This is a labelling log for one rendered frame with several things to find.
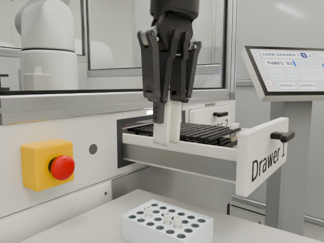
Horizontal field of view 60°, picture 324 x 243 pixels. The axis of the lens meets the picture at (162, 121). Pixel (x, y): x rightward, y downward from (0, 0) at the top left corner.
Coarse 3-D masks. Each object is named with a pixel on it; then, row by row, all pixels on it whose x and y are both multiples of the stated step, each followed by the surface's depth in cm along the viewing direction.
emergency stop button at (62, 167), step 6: (60, 156) 44; (66, 156) 45; (54, 162) 43; (60, 162) 44; (66, 162) 44; (72, 162) 45; (54, 168) 43; (60, 168) 44; (66, 168) 44; (72, 168) 45; (54, 174) 43; (60, 174) 44; (66, 174) 44
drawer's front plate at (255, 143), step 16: (256, 128) 51; (272, 128) 57; (240, 144) 46; (256, 144) 50; (272, 144) 58; (240, 160) 47; (272, 160) 59; (240, 176) 47; (256, 176) 51; (240, 192) 47
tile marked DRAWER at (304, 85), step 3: (297, 81) 131; (300, 81) 131; (303, 81) 131; (306, 81) 132; (309, 81) 132; (312, 81) 132; (300, 84) 130; (303, 84) 130; (306, 84) 131; (309, 84) 131; (312, 84) 131; (315, 84) 132; (300, 87) 129; (303, 87) 129; (306, 87) 130; (309, 87) 130; (312, 87) 130; (315, 87) 131
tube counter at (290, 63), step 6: (288, 60) 138; (294, 60) 139; (300, 60) 140; (306, 60) 140; (288, 66) 136; (294, 66) 136; (300, 66) 137; (306, 66) 138; (312, 66) 139; (318, 66) 140
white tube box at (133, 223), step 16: (144, 208) 49; (160, 208) 49; (176, 208) 48; (128, 224) 44; (144, 224) 43; (160, 224) 43; (192, 224) 43; (208, 224) 43; (128, 240) 45; (144, 240) 42; (160, 240) 40; (176, 240) 38; (192, 240) 39; (208, 240) 43
